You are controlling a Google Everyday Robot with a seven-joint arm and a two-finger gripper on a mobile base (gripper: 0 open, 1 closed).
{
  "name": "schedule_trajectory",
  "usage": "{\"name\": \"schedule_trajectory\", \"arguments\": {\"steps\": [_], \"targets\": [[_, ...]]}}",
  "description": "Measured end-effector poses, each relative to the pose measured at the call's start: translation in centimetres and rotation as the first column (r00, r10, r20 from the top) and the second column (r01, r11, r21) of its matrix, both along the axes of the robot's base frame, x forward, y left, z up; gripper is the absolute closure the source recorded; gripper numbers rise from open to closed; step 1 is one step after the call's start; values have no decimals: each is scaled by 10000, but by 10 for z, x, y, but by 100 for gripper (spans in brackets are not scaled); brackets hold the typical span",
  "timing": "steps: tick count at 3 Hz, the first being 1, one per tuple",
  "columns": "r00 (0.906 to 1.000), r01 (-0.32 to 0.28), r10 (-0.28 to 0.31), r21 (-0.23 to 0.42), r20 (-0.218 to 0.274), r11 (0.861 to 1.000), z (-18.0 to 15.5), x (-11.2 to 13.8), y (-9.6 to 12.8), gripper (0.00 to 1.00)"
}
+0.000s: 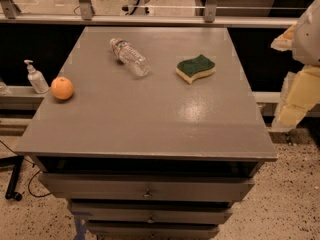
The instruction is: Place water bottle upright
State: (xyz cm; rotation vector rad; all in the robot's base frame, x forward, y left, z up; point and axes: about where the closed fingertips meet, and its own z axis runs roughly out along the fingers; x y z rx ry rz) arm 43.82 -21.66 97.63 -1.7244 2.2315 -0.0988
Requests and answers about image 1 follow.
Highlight black floor cable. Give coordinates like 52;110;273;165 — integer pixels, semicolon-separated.
0;139;53;199

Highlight orange fruit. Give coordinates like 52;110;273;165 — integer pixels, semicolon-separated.
51;77;74;100

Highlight green and yellow sponge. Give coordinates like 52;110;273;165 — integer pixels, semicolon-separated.
176;54;215;84

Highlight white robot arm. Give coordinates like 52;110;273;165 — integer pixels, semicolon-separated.
271;0;320;132

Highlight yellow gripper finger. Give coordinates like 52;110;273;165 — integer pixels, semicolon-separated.
271;25;296;52
271;65;320;131

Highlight black chair leg with caster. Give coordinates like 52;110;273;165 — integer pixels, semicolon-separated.
0;156;23;201

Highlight grey drawer cabinet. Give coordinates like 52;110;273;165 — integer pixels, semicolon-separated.
16;27;276;240

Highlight metal railing frame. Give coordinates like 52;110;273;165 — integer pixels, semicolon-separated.
0;0;320;29

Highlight clear plastic water bottle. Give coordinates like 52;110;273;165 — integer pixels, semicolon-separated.
110;38;151;77

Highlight white pump dispenser bottle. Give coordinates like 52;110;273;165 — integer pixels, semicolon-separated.
24;60;49;94

